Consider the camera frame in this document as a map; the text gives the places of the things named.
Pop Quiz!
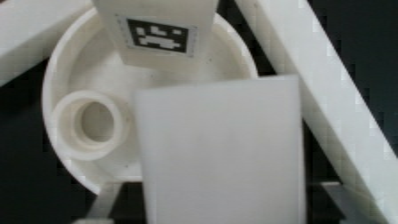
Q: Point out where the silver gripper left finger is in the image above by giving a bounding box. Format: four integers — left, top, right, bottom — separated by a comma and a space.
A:
72, 183, 123, 224

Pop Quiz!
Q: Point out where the white stool leg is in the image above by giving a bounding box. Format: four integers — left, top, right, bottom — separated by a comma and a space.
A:
93, 0, 219, 75
136, 75, 306, 224

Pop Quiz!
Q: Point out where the white U-shaped fence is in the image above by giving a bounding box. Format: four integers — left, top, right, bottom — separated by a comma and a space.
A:
0, 0, 398, 224

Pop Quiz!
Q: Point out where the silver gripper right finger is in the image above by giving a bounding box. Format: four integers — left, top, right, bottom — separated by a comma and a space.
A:
322, 182, 379, 224

